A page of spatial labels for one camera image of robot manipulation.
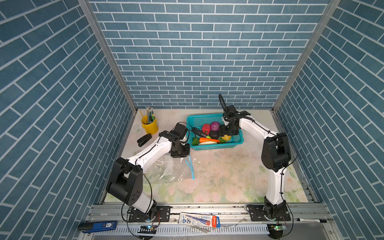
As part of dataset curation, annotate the orange toy carrot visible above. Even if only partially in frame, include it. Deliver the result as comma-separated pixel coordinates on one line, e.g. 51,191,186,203
199,138,220,143

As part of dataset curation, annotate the yellow metal pen bucket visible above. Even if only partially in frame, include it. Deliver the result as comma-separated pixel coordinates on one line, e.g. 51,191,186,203
141,116,159,135

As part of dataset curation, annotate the dark toy avocado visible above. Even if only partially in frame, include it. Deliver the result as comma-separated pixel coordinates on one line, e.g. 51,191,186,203
209,130,220,140

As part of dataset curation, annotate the yellow toy potato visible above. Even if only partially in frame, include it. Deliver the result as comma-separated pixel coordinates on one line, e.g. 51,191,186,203
222,135,232,141

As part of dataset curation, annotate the blue box cutter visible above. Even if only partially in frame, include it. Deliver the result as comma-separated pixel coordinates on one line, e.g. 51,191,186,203
78,221,118,234

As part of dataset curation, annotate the teal plastic basket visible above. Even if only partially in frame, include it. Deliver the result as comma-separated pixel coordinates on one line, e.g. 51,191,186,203
187,114,244,151

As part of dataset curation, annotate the black toy eggplant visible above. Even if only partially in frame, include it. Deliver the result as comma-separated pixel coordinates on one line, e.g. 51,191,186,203
192,127,208,138

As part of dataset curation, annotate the red toy pepper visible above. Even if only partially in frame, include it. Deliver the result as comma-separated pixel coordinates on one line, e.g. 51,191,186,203
202,124,211,135

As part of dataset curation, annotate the purple toy onion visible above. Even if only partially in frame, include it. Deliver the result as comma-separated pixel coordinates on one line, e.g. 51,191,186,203
210,122,220,132

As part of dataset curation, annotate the black stapler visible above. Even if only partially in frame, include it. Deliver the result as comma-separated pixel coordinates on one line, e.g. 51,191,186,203
137,134,152,147

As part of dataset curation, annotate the clear zip top bag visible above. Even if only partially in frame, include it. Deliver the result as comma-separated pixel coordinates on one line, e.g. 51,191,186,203
143,154,195,184

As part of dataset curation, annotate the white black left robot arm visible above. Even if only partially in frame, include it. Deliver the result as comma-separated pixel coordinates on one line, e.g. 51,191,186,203
106,129,190,220

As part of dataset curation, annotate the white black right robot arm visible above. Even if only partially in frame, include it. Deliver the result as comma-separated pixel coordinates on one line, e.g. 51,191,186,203
220,111,292,220

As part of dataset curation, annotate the white toy radish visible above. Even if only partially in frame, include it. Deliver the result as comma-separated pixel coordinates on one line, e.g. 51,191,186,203
198,141,218,146

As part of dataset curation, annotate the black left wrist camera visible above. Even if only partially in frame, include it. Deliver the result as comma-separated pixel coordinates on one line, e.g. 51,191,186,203
171,123,188,140

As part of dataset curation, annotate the black marker on rail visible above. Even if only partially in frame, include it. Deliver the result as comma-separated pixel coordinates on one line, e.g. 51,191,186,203
296,218,328,223

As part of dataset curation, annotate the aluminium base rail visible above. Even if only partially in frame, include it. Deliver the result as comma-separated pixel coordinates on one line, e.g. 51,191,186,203
77,203,342,240

